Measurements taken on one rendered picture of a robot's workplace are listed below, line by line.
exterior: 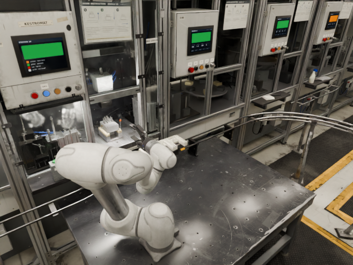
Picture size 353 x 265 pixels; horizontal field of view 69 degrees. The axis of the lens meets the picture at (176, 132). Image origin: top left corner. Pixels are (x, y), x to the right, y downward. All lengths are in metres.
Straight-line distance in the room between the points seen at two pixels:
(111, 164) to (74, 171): 0.14
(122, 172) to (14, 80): 0.92
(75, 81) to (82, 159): 0.82
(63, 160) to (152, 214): 0.60
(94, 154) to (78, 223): 0.93
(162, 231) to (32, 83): 1.03
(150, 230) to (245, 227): 0.62
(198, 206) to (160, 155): 0.54
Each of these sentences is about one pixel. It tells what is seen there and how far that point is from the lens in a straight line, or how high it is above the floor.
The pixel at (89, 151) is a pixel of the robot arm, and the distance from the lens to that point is 0.92.
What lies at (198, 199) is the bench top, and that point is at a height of 0.68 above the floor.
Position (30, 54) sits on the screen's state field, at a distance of 1.54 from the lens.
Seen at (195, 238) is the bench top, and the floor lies 0.68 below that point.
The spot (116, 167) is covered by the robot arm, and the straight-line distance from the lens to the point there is 0.84.
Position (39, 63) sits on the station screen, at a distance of 1.56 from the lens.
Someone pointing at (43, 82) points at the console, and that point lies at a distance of 1.61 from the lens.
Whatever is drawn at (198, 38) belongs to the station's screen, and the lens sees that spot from 2.06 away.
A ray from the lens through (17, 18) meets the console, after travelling 1.54.
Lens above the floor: 1.95
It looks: 29 degrees down
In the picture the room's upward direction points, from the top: 1 degrees clockwise
